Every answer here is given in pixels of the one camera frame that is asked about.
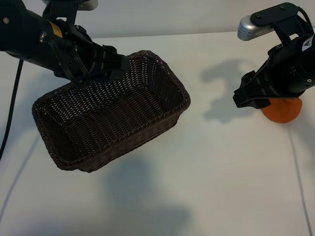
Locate orange fruit with knob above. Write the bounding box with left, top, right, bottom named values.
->
left=261, top=97, right=303, bottom=123

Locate dark brown wicker basket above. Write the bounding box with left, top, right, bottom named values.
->
left=31, top=50, right=191, bottom=172

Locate black camera bracket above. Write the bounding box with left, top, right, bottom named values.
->
left=250, top=2, right=311, bottom=41
left=42, top=0, right=82, bottom=27

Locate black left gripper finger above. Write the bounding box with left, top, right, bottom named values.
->
left=102, top=45, right=130, bottom=72
left=108, top=70, right=124, bottom=81

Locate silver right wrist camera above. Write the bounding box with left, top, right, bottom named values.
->
left=237, top=16, right=274, bottom=40

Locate thin black camera cable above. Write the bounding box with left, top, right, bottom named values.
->
left=297, top=4, right=315, bottom=34

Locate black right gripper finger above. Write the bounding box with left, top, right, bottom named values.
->
left=242, top=70, right=257, bottom=90
left=232, top=88, right=272, bottom=110

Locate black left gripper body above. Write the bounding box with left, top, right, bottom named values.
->
left=54, top=21, right=112, bottom=84

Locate black right camera bracket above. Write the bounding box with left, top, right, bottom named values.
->
left=250, top=2, right=311, bottom=41

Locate black braided cable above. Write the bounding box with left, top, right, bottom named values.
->
left=0, top=59, right=25, bottom=160

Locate black flat ribbon cable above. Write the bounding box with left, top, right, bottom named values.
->
left=40, top=31, right=92, bottom=89

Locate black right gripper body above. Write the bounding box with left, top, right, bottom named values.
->
left=246, top=39, right=299, bottom=100

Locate black left camera bracket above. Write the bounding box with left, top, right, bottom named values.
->
left=42, top=0, right=82, bottom=27

